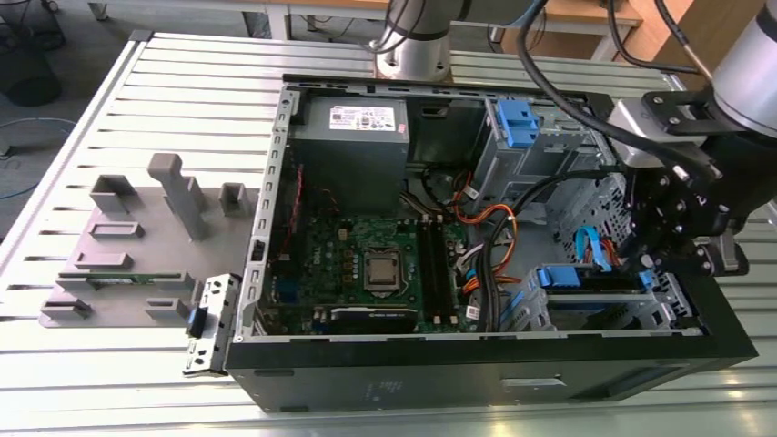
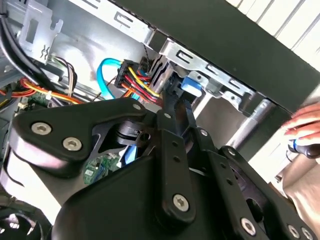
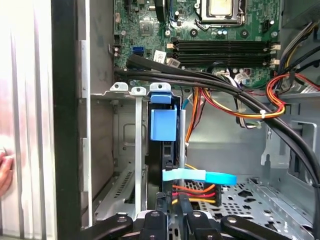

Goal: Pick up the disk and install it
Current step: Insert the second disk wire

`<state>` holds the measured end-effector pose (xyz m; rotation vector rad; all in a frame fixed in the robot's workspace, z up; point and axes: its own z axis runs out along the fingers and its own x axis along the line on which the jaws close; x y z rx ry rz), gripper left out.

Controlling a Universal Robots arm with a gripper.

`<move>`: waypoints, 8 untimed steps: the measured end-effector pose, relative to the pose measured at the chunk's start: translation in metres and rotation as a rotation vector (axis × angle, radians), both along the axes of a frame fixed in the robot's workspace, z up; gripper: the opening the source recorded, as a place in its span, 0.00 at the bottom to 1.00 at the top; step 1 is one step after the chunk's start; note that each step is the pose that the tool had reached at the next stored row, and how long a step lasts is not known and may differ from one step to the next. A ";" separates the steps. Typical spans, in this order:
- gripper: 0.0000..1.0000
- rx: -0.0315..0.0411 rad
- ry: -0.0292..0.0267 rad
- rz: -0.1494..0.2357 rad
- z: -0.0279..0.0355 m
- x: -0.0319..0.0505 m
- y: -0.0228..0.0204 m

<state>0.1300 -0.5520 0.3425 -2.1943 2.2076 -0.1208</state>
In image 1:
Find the black RAM slot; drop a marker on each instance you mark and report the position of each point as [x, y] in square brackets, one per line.
[429, 268]
[445, 268]

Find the metal disk bay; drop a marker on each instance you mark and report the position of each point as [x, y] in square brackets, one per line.
[601, 298]

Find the metal expansion slot bracket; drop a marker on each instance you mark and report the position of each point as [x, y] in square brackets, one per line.
[212, 291]

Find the black PC case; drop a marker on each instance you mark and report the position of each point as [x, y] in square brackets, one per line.
[425, 378]

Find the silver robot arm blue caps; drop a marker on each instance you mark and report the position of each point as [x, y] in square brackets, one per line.
[412, 54]

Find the blue drive carrier latch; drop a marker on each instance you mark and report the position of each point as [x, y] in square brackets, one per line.
[516, 123]

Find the green motherboard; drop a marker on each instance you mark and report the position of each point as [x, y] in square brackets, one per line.
[340, 236]

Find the grey parts rack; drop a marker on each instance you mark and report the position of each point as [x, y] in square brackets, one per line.
[157, 248]

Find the CPU socket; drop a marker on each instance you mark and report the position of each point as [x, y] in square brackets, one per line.
[382, 250]

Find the metal drive cage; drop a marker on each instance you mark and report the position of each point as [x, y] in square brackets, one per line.
[528, 168]

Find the silver CPU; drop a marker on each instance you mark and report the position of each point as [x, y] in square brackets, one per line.
[382, 271]

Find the white table frame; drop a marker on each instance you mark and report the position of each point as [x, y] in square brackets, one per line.
[277, 23]

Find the wooden desk white legs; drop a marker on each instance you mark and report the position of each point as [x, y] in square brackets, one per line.
[575, 20]

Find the grey power supply unit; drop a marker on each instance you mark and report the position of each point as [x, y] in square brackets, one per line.
[357, 173]

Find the black graphics card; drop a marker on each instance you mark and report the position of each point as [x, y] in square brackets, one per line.
[376, 318]

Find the wooden cabinet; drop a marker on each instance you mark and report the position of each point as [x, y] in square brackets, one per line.
[646, 36]

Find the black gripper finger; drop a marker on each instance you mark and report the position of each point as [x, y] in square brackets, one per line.
[703, 259]
[638, 214]

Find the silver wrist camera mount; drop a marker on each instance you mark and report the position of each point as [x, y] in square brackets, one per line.
[649, 132]

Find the hard disk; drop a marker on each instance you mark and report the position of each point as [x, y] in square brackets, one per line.
[564, 276]

